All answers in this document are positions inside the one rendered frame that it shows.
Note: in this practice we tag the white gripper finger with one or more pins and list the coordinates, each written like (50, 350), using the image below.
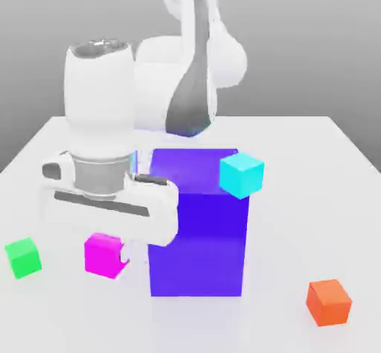
(125, 254)

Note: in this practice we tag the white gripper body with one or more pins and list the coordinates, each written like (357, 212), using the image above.
(160, 210)

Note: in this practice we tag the small magenta cube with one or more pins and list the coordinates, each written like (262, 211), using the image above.
(101, 254)

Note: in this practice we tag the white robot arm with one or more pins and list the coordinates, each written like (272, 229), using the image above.
(98, 91)

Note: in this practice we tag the small cyan cube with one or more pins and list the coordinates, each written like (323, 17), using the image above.
(241, 175)

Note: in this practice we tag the small green cube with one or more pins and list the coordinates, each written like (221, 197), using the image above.
(23, 257)

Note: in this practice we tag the small orange cube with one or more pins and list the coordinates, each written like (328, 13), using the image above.
(329, 303)

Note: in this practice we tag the large purple box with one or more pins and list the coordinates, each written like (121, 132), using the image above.
(205, 239)

